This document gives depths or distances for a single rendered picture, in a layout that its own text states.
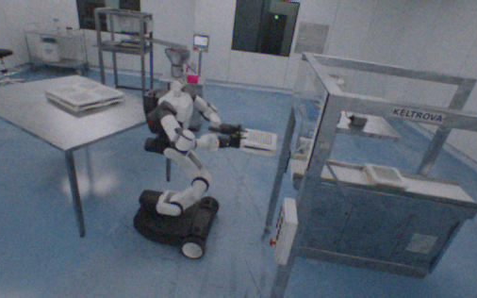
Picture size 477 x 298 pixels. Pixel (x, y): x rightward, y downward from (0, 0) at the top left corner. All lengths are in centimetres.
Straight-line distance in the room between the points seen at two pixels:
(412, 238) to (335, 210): 66
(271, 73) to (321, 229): 512
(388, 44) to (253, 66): 321
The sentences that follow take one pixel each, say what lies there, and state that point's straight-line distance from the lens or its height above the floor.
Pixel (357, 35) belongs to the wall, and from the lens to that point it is 743.
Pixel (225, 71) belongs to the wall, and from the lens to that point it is 696.
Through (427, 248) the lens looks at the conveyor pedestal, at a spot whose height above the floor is 35.
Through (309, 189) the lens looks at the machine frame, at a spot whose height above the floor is 121.
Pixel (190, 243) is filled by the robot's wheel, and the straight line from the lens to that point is 236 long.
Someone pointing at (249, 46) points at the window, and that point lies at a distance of 687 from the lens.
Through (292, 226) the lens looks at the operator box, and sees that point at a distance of 127.
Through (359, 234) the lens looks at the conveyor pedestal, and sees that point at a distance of 255.
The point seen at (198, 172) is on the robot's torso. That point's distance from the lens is 221.
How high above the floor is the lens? 190
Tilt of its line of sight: 27 degrees down
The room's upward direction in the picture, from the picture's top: 8 degrees clockwise
